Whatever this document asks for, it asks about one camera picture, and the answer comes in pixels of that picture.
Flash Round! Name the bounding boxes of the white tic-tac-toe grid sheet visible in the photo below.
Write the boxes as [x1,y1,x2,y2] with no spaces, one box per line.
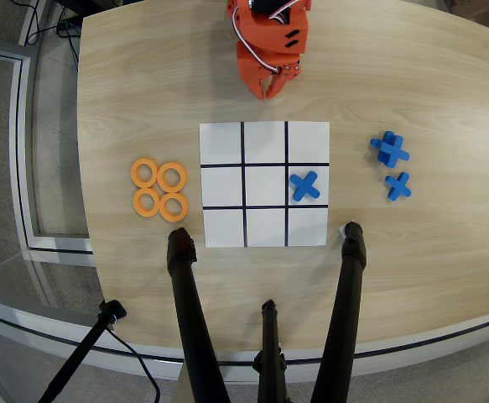
[199,121,331,249]

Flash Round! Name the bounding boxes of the blue foam cross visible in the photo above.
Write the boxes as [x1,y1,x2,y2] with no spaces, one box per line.
[369,130,397,153]
[384,171,414,202]
[289,171,322,203]
[376,135,411,166]

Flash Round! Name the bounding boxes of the black floor cables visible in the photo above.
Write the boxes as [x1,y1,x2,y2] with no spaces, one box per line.
[22,0,82,66]

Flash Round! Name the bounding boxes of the slim black stand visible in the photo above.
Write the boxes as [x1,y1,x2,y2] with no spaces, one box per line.
[37,299,128,403]

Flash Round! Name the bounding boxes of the grey metal glass frame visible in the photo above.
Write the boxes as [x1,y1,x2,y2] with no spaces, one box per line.
[0,44,95,256]

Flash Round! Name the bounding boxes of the orange foam ring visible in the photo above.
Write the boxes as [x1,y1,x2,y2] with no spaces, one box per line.
[156,161,189,194]
[133,187,162,218]
[158,191,190,223]
[130,157,159,189]

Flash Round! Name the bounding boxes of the black stand cable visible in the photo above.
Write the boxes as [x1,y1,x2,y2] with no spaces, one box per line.
[104,326,162,403]

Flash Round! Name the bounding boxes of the thick black tripod leg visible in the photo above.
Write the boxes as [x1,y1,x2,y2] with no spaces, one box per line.
[166,227,232,403]
[310,221,368,403]

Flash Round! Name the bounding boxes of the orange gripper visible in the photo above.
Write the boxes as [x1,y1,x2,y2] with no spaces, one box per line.
[236,40,302,101]

